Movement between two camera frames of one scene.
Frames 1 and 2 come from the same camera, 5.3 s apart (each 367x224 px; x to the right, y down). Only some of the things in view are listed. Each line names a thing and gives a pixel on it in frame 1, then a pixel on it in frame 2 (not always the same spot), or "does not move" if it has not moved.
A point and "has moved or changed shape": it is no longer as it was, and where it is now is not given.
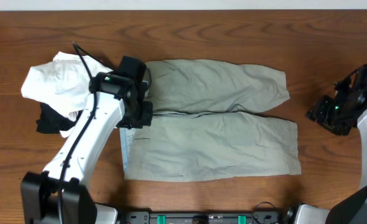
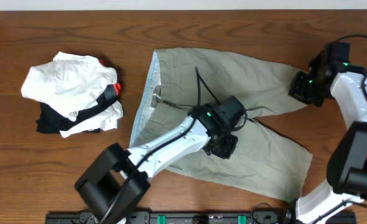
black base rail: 202,217 does not move
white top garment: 62,83 does not move
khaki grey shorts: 208,122 has moved or changed shape
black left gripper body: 144,114 -> 224,148
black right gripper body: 335,117 -> 305,89
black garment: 51,122 does not move
